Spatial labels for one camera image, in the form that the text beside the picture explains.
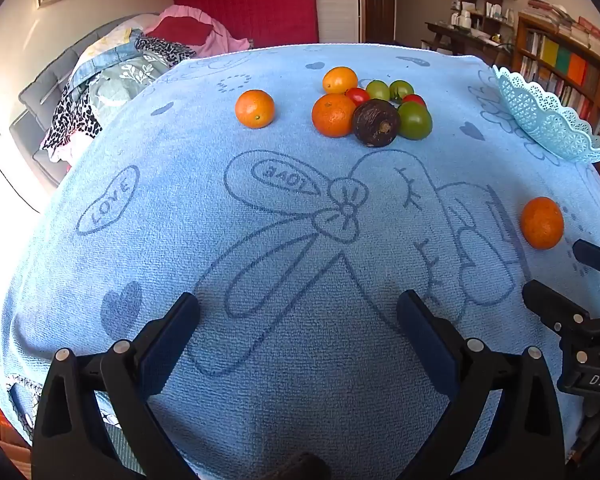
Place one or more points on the red tomato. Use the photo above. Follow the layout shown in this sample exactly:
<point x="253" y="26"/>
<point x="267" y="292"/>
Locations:
<point x="357" y="95"/>
<point x="414" y="100"/>

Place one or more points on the light blue lattice basket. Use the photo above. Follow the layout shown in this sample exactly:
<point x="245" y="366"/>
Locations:
<point x="540" y="110"/>

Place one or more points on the orange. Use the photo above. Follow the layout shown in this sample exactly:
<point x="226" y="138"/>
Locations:
<point x="340" y="80"/>
<point x="542" y="223"/>
<point x="254" y="108"/>
<point x="334" y="115"/>

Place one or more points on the wooden bookshelf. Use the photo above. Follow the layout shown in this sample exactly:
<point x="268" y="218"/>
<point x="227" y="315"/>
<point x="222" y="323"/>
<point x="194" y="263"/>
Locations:
<point x="530" y="25"/>

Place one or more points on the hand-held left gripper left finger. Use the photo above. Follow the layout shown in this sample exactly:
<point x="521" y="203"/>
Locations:
<point x="167" y="350"/>

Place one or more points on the blue and yellow quilt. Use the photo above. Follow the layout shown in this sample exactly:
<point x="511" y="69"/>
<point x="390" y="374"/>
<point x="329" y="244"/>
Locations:
<point x="105" y="49"/>

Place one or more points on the dark brown door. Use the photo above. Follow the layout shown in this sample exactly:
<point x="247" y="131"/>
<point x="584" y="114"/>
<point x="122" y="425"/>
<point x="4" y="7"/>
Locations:
<point x="379" y="0"/>

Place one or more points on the large green tomato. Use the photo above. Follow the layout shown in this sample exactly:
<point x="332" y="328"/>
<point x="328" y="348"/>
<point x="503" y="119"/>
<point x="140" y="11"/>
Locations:
<point x="416" y="121"/>

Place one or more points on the grey-green floral quilt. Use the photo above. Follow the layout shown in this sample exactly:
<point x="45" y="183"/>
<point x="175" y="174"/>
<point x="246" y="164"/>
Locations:
<point x="125" y="79"/>

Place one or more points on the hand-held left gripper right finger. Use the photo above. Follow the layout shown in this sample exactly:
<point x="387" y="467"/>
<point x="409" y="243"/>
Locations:
<point x="430" y="340"/>

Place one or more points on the leopard print cloth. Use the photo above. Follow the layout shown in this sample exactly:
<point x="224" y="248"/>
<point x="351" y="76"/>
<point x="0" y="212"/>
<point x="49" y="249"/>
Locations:
<point x="162" y="51"/>
<point x="72" y="120"/>

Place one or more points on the grey upholstered bed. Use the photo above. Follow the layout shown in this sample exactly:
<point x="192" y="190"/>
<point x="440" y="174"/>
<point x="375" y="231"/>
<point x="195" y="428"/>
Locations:
<point x="35" y="105"/>

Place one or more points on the rows of shelved books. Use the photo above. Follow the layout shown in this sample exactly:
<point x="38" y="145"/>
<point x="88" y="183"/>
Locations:
<point x="565" y="62"/>

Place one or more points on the dark brown avocado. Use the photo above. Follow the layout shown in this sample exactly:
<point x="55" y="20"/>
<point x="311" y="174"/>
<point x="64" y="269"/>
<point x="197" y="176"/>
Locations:
<point x="376" y="122"/>

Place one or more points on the red quilted mattress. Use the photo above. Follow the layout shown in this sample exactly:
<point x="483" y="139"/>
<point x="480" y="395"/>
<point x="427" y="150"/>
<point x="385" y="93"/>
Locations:
<point x="240" y="0"/>

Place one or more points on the light blue printed towel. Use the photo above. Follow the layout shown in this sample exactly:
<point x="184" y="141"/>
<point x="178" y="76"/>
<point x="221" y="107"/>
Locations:
<point x="280" y="240"/>

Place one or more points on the dark wooden desk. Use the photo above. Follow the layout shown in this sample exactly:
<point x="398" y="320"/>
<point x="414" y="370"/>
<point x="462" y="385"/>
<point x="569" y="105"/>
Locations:
<point x="460" y="40"/>

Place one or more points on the wooden wardrobe with white doors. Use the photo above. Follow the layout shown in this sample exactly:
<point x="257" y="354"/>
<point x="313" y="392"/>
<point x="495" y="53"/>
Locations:
<point x="337" y="15"/>

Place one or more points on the red cloth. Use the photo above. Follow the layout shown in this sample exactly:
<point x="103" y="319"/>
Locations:
<point x="177" y="29"/>

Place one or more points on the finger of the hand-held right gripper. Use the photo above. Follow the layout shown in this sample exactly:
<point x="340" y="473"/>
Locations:
<point x="550" y="305"/>
<point x="597" y="257"/>

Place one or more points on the pink cloth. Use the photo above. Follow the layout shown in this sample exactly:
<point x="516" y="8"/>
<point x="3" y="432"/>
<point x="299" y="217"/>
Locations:
<point x="225" y="42"/>

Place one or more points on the stacks of books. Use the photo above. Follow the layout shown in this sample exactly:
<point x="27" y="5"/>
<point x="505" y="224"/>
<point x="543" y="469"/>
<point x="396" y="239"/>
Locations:
<point x="570" y="20"/>

